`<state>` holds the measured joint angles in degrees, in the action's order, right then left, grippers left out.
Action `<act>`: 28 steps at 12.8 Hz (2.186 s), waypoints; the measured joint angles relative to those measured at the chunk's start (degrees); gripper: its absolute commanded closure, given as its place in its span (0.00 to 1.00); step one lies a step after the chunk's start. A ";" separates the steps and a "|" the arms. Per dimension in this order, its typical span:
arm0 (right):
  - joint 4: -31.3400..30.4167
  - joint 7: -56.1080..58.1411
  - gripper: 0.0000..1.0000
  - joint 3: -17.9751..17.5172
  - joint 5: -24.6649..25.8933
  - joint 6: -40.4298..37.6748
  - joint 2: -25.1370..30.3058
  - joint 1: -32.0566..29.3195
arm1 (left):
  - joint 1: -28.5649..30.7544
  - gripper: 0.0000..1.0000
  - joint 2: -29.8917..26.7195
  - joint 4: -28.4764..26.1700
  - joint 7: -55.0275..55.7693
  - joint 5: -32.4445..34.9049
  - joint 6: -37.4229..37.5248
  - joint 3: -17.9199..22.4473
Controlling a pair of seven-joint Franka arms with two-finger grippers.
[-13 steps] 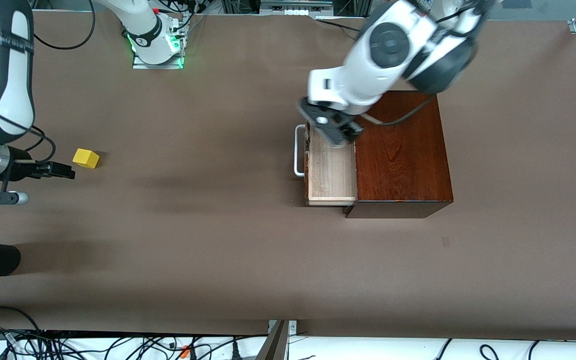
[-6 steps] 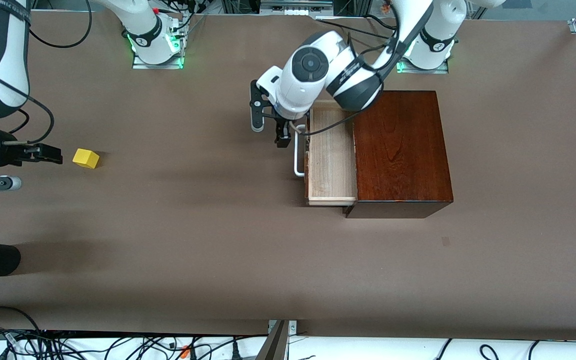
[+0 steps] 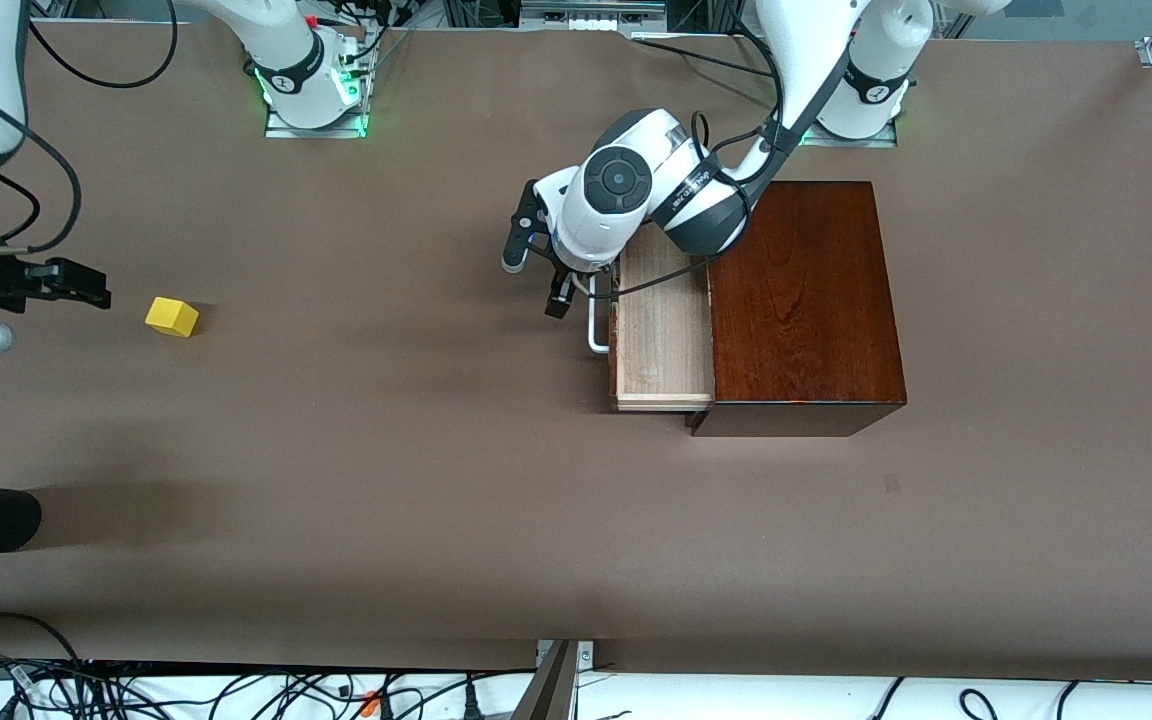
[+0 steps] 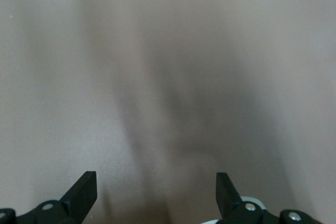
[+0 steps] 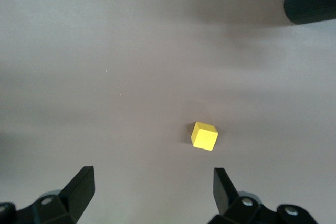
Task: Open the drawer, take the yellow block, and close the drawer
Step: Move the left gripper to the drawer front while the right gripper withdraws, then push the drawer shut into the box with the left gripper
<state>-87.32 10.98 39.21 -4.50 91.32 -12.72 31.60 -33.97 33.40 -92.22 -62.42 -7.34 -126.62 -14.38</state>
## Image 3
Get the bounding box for wooden drawer with white handle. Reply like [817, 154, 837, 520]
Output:
[588, 235, 718, 414]

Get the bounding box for yellow block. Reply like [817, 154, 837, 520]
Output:
[145, 297, 201, 339]

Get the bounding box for dark brown wooden cabinet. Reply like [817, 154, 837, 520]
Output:
[688, 181, 908, 439]

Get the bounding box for white power strip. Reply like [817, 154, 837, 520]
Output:
[521, 0, 667, 32]

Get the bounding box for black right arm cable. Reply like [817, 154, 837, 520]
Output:
[0, 75, 85, 257]

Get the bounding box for long black looped cable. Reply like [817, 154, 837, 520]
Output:
[29, 0, 179, 90]

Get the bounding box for black cable to arm base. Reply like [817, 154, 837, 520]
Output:
[634, 35, 767, 76]

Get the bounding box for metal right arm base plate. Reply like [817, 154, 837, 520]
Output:
[266, 60, 373, 140]

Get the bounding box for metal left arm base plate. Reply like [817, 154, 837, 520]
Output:
[798, 120, 900, 150]

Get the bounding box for dark camera mount post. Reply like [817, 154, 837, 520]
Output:
[514, 640, 597, 720]

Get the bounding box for tangled black cables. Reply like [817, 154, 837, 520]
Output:
[0, 650, 537, 720]

